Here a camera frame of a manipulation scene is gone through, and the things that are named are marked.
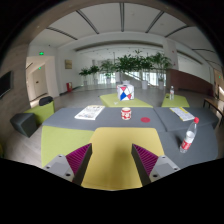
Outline framed picture on wall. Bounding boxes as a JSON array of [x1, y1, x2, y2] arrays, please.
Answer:
[[65, 60, 72, 69]]

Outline far clear water bottle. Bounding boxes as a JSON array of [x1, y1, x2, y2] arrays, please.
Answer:
[[169, 86, 174, 100]]

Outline wall mounted black television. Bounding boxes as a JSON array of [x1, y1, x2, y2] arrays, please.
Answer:
[[0, 71, 14, 99]]

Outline red fire extinguisher box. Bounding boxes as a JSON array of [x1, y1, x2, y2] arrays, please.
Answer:
[[66, 82, 72, 92]]

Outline potted plant far left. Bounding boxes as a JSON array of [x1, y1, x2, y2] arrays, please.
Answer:
[[79, 67, 91, 85]]

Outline dark grey ottoman stool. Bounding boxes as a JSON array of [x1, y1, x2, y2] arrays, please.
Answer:
[[10, 113, 37, 137]]

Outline yellow white booklet on right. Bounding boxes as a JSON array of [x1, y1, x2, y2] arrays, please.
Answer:
[[170, 107, 194, 121]]

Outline green chair with black cushion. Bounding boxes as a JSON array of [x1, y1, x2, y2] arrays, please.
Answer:
[[26, 96, 55, 125]]

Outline red and white cup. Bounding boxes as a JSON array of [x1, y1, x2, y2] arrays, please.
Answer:
[[121, 107, 132, 120]]

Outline white red blue cube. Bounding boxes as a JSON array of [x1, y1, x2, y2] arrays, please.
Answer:
[[117, 84, 134, 101]]

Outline large potted plant centre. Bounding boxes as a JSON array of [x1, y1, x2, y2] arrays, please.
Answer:
[[114, 49, 154, 84]]

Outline white magazine on left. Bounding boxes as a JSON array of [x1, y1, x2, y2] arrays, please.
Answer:
[[74, 105, 104, 120]]

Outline clear bottle with red label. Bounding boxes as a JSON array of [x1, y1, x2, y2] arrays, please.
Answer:
[[179, 117, 199, 153]]

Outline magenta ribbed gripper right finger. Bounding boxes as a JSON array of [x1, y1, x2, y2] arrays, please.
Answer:
[[131, 144, 180, 186]]

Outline potted plant on right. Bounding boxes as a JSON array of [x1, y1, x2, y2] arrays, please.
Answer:
[[152, 52, 172, 90]]

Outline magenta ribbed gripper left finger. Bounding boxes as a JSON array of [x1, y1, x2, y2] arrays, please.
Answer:
[[43, 143, 92, 185]]

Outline wooden bench on right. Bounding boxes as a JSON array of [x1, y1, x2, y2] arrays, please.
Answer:
[[203, 98, 224, 125]]

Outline red round coaster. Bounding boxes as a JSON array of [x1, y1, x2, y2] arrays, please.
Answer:
[[140, 117, 151, 123]]

